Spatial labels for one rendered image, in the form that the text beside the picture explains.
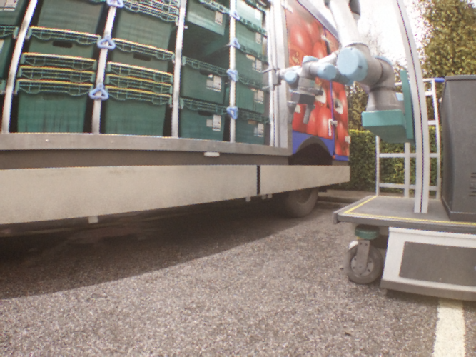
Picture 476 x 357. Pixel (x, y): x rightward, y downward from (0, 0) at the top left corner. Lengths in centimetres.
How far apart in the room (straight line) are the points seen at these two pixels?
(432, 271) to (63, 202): 140
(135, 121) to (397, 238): 129
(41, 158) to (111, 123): 42
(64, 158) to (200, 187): 71
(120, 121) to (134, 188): 37
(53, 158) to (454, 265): 153
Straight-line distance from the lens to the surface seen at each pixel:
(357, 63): 88
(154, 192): 116
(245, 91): 185
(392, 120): 93
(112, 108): 128
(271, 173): 173
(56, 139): 104
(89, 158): 107
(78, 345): 82
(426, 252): 93
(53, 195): 105
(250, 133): 183
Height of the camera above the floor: 50
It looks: 3 degrees down
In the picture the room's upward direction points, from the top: straight up
